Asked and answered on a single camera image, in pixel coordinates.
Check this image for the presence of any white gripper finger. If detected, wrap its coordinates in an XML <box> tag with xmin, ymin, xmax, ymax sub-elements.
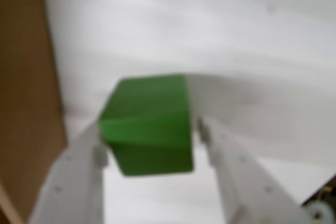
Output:
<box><xmin>196</xmin><ymin>117</ymin><xmax>313</xmax><ymax>224</ymax></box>
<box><xmin>27</xmin><ymin>120</ymin><xmax>109</xmax><ymax>224</ymax></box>

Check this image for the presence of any green cube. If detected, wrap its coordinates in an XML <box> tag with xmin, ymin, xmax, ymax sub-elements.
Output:
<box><xmin>97</xmin><ymin>73</ymin><xmax>195</xmax><ymax>177</ymax></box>

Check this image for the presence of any brown cardboard box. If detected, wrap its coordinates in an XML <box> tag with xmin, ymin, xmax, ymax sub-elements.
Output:
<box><xmin>0</xmin><ymin>0</ymin><xmax>68</xmax><ymax>224</ymax></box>

